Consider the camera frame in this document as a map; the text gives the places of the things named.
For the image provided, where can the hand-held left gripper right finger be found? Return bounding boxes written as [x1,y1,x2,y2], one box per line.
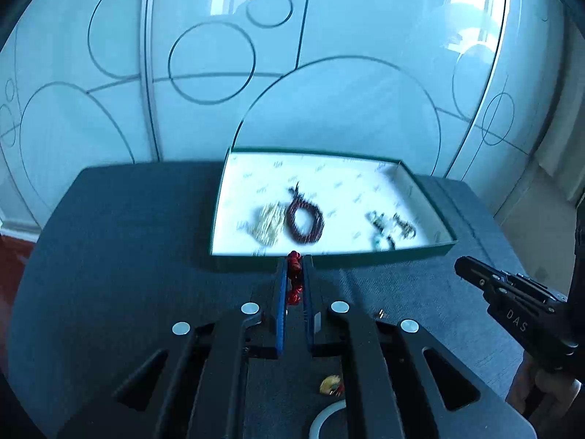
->
[302,255,537,439]

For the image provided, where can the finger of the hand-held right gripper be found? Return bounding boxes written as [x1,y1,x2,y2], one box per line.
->
[494,271,567,303]
[454,257,577,372]

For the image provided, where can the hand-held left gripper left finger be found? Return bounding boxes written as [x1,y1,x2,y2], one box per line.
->
[57,258,290,439]

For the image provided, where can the red knot gold charm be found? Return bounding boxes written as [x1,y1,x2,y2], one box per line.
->
[286,251,305,306]
[319,375,344,396]

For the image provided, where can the white pearl necklace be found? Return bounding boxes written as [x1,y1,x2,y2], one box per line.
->
[249,202,286,245]

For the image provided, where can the dark red bead bracelet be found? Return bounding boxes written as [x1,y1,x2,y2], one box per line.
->
[284,182,326,244]

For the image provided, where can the white stone dark bead bracelet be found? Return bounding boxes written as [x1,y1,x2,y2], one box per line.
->
[366,210,398,251]

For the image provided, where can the metal keyring charm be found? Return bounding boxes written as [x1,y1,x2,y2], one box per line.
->
[390,213,418,241]

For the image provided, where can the green cardboard box white lining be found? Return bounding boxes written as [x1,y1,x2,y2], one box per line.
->
[209,147,458,271]

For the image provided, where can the person's right hand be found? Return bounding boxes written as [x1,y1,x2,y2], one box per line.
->
[506,356,585,426]

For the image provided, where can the white jade bangle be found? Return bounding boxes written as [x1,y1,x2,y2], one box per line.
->
[309,399,350,439]

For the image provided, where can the white wardrobe with circle lines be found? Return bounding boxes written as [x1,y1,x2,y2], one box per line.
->
[0,0,563,239]

